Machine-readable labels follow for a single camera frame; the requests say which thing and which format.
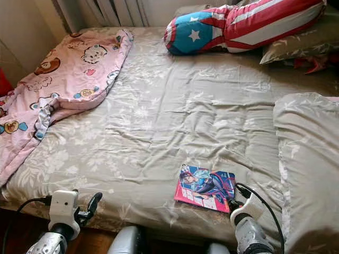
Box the grey robot left leg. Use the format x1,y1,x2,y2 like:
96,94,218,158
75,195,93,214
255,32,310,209
109,225,149,254

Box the red crumpled cloth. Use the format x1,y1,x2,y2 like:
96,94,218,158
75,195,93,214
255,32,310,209
291,56,334,75

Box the bed with olive floral sheet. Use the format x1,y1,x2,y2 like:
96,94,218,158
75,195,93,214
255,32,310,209
0,26,339,249

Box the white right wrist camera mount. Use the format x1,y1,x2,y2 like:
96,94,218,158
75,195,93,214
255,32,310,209
230,192,265,227

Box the grey robot leg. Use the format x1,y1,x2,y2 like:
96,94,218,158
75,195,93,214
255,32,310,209
207,242,231,254
109,225,149,254

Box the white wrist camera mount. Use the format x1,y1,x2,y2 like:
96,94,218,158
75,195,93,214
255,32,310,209
230,192,265,227
49,189,80,231

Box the grey pleated curtain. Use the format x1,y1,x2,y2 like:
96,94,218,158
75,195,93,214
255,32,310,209
53,0,151,33

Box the pink cartoon animal blanket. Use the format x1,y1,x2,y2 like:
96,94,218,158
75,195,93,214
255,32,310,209
0,28,135,186

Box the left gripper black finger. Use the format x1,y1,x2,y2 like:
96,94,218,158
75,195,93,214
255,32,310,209
85,192,103,219

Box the red white blue star bolster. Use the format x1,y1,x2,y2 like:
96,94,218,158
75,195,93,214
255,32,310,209
164,0,326,56

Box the grey robot right leg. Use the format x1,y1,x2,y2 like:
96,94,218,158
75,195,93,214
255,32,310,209
207,242,231,254

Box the pink blue anime book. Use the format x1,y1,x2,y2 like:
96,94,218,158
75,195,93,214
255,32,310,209
174,163,236,213

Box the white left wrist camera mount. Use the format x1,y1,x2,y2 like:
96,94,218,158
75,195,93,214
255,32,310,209
49,189,80,231

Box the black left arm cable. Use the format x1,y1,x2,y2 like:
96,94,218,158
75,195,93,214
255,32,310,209
3,196,52,254

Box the thick red cushion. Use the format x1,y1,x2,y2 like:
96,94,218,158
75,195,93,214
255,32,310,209
0,69,14,99

